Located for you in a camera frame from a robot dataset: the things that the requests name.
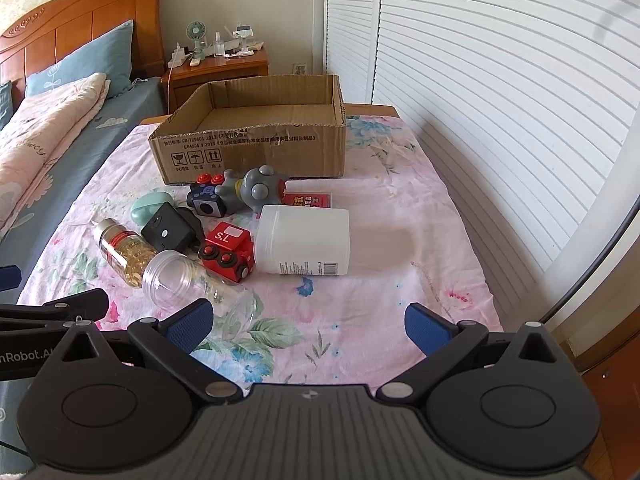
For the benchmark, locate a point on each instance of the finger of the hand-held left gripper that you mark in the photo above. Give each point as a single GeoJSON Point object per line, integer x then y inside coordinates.
{"type": "Point", "coordinates": [75, 305]}
{"type": "Point", "coordinates": [7, 278]}

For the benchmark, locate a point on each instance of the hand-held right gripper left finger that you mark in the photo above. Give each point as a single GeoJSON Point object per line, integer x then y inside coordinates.
{"type": "Point", "coordinates": [189, 324]}

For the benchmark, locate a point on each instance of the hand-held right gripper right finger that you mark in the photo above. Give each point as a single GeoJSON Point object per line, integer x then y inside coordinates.
{"type": "Point", "coordinates": [426, 329]}

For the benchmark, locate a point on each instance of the clear plastic jar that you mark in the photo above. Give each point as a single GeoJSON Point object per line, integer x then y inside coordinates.
{"type": "Point", "coordinates": [170, 276]}

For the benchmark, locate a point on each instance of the glass bottle with golden capsules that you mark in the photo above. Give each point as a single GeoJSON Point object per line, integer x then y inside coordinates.
{"type": "Point", "coordinates": [120, 246]}

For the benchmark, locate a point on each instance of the red cube toy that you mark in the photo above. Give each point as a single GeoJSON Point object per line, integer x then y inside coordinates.
{"type": "Point", "coordinates": [227, 240]}

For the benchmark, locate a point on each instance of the black glossy plastic device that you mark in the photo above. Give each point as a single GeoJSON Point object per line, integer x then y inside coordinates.
{"type": "Point", "coordinates": [167, 228]}

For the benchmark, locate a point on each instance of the white plastic jar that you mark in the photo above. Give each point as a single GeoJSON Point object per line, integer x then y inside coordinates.
{"type": "Point", "coordinates": [305, 240]}

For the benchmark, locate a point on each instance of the grey shark plush toy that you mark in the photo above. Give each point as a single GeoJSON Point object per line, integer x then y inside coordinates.
{"type": "Point", "coordinates": [255, 186]}

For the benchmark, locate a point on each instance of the red card box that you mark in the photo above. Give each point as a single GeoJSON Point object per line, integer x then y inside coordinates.
{"type": "Point", "coordinates": [310, 201]}

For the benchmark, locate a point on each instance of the brown cardboard box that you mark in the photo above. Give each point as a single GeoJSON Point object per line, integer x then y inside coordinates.
{"type": "Point", "coordinates": [250, 152]}

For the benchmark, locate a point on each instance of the pink floral sheet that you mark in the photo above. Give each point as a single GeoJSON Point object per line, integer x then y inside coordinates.
{"type": "Point", "coordinates": [385, 240]}

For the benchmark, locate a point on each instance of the dark blue cube toy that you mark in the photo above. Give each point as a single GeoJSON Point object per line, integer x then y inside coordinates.
{"type": "Point", "coordinates": [205, 206]}

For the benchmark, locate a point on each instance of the teal egg-shaped case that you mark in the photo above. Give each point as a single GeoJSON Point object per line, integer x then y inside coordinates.
{"type": "Point", "coordinates": [147, 208]}

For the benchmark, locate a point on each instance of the pink quilt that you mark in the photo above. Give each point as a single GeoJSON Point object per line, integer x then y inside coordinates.
{"type": "Point", "coordinates": [45, 130]}

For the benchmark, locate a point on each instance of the blue-grey bed sheet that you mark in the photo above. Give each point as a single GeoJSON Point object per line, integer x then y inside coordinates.
{"type": "Point", "coordinates": [130, 105]}

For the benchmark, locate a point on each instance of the blue floral pillow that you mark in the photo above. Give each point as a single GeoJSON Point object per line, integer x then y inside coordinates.
{"type": "Point", "coordinates": [85, 60]}

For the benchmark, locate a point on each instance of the wooden nightstand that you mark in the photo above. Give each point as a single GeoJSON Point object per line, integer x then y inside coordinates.
{"type": "Point", "coordinates": [220, 72]}

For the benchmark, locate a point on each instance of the white louvred closet door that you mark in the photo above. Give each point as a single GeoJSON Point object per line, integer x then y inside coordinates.
{"type": "Point", "coordinates": [500, 85]}
{"type": "Point", "coordinates": [352, 25]}

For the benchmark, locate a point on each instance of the white power strip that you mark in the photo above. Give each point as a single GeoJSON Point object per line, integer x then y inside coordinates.
{"type": "Point", "coordinates": [177, 57]}

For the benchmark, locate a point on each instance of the wooden headboard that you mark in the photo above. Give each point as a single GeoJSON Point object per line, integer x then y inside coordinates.
{"type": "Point", "coordinates": [75, 20]}

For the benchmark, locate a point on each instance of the clear spray bottle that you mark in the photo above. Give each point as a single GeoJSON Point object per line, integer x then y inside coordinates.
{"type": "Point", "coordinates": [218, 45]}

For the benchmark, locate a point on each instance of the small green desk fan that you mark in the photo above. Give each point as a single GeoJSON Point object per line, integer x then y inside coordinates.
{"type": "Point", "coordinates": [195, 35]}

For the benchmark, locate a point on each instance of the white phone stand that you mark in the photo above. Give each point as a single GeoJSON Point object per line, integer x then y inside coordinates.
{"type": "Point", "coordinates": [245, 40]}

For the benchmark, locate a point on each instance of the white wall outlet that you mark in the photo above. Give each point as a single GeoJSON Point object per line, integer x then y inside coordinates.
{"type": "Point", "coordinates": [300, 68]}

